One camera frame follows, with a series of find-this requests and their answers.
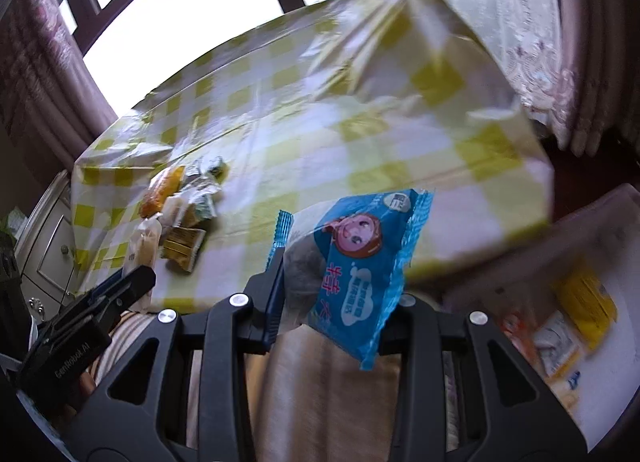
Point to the white cabinet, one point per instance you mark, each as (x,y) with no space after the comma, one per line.
(50,252)

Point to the green white packet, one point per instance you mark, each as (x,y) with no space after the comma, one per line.
(15,222)

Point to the orange snack packet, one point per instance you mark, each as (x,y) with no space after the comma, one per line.
(160,192)

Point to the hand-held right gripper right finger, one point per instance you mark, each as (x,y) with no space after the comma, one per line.
(415,342)

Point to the blue-edged snack packet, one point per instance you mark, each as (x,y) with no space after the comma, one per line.
(360,262)

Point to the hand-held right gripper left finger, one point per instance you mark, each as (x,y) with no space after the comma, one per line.
(272,292)

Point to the yellow white checkered tablecloth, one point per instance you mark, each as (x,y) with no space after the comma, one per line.
(325,117)

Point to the white lace curtain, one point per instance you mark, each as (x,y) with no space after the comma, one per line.
(500,2)

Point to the green silver snack packet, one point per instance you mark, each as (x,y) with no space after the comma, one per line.
(197,207)

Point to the white storage box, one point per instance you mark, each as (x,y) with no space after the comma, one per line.
(615,392)

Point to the green floral snack packet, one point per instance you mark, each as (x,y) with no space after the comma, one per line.
(207,172)

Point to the striped sofa cushion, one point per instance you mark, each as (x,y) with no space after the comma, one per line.
(320,382)

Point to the white printed packet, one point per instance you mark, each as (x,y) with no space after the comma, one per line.
(557,344)

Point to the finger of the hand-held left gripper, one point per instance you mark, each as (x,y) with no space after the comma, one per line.
(107,282)
(132,287)

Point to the yellow snack packet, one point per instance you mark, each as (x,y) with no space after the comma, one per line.
(182,249)

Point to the person's left hand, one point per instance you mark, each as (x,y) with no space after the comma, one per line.
(80,392)

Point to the brown curtain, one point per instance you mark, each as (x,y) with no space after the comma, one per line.
(45,67)

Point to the pale bread packet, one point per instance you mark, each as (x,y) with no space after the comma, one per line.
(146,242)

